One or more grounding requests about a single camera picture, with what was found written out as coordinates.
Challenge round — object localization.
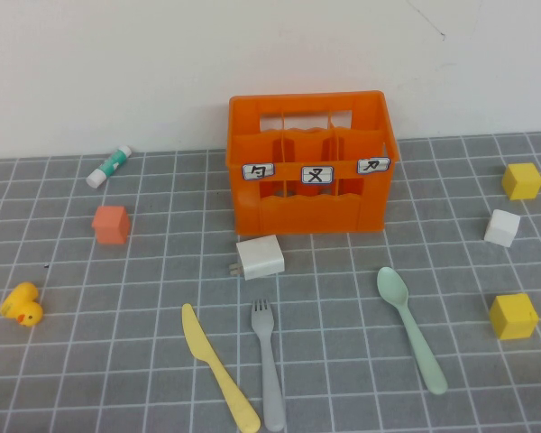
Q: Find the yellow plastic knife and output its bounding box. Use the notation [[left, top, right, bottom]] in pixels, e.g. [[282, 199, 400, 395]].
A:
[[181, 302, 262, 433]]

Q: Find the mint green plastic spoon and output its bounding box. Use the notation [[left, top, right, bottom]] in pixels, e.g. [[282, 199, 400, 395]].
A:
[[376, 266, 449, 396]]

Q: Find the grey plastic fork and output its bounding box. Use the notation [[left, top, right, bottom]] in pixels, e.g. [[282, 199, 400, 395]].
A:
[[251, 298, 287, 433]]

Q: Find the orange plastic cutlery holder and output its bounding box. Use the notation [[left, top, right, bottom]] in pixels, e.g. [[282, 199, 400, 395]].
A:
[[227, 89, 400, 236]]

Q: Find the white power adapter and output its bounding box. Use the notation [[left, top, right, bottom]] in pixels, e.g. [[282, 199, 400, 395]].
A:
[[227, 234, 287, 281]]

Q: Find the white spoon label sticker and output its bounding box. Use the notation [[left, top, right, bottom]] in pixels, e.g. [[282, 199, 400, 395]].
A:
[[242, 162, 276, 181]]

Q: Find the white fork label sticker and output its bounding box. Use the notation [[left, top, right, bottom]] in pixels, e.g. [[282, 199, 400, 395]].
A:
[[300, 164, 335, 185]]

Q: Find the white knife label sticker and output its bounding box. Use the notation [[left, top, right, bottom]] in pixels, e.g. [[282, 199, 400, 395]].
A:
[[356, 156, 391, 176]]

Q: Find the salmon orange cube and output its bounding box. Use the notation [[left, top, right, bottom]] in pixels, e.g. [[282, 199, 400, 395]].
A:
[[91, 206, 131, 245]]

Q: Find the white green glue stick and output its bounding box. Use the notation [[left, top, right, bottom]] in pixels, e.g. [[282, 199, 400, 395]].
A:
[[85, 144, 133, 189]]

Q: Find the grey white-checked tablecloth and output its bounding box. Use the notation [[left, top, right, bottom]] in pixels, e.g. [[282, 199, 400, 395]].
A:
[[0, 130, 541, 433]]

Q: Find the white cube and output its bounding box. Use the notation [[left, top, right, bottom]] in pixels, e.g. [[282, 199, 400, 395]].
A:
[[483, 208, 522, 248]]

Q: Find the yellow cube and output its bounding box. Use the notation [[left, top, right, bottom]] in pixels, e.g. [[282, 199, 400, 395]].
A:
[[500, 162, 541, 201], [488, 292, 541, 341]]

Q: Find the yellow rubber duck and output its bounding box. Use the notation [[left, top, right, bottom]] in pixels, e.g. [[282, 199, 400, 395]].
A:
[[0, 281, 44, 328]]

